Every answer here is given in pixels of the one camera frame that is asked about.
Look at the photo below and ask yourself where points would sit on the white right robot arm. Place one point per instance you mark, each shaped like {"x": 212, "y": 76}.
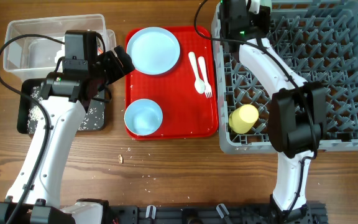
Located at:
{"x": 296, "y": 121}

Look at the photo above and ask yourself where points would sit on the yellow plastic cup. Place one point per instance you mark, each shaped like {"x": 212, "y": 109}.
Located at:
{"x": 242, "y": 119}

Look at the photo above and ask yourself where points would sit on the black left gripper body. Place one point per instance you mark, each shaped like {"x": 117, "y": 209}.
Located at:
{"x": 109, "y": 68}

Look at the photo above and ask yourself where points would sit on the food leftovers rice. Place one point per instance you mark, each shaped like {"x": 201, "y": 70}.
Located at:
{"x": 94, "y": 118}

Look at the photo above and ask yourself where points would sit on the light blue plate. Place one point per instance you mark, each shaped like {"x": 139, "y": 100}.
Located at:
{"x": 153, "y": 50}

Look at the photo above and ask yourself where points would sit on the light blue bowl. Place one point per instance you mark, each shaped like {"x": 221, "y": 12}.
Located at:
{"x": 143, "y": 117}

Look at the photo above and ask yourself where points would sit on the black waste tray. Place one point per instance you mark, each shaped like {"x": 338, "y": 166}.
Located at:
{"x": 31, "y": 87}

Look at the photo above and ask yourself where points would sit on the red plastic tray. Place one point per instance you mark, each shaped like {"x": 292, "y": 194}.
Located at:
{"x": 186, "y": 114}

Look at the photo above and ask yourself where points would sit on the cream plastic spoon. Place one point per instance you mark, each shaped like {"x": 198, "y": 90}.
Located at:
{"x": 199, "y": 84}

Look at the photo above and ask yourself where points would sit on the pink plastic fork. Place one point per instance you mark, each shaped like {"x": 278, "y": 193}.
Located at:
{"x": 208, "y": 88}

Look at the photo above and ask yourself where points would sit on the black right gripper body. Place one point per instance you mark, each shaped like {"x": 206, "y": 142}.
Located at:
{"x": 255, "y": 27}

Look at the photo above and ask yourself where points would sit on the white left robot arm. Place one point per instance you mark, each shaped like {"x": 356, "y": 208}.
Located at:
{"x": 35, "y": 195}

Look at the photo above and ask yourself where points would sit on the green bowl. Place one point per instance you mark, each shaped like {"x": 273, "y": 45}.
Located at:
{"x": 256, "y": 6}

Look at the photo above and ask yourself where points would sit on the clear plastic bin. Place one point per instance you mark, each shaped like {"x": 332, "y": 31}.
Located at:
{"x": 34, "y": 57}

